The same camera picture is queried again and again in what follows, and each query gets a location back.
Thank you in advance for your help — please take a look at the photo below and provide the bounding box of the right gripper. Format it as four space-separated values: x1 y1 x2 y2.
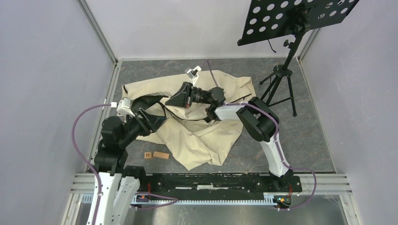
164 82 210 110

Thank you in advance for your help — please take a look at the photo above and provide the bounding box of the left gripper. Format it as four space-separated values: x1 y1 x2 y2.
118 106 167 147

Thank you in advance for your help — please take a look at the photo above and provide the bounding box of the cream zip-up jacket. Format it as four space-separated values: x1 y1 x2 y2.
122 74 243 170

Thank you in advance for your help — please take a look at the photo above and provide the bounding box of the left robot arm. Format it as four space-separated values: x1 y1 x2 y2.
87 108 167 225

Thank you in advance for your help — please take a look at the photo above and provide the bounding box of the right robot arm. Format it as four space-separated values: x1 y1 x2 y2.
165 82 294 191

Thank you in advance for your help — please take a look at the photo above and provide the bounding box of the wooden rectangular block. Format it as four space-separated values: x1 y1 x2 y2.
153 151 169 159

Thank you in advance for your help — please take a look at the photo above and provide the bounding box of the wooden letter cube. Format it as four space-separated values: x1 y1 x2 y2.
144 152 153 159

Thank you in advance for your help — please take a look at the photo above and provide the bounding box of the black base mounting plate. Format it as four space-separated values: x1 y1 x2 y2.
139 173 303 201

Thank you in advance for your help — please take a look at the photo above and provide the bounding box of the black perforated music stand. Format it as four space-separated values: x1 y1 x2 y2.
237 0 358 116

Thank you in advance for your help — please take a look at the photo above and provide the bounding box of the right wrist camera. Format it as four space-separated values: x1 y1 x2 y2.
184 66 202 86

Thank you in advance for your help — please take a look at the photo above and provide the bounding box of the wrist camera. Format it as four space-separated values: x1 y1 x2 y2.
184 66 202 86
110 97 135 117

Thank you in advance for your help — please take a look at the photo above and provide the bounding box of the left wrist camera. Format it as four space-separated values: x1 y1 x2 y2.
110 97 135 117

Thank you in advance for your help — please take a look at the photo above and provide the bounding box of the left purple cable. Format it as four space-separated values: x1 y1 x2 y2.
72 104 179 225

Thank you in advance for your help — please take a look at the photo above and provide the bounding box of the purple cable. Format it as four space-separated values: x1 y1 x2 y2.
200 60 318 212
72 104 179 225

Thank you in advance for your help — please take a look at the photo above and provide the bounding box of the white slotted cable duct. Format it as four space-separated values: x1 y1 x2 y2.
81 194 293 206

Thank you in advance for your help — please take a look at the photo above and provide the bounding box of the aluminium frame rail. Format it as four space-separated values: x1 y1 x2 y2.
77 0 118 65

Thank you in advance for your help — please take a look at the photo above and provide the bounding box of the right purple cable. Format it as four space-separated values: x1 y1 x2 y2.
200 60 318 212

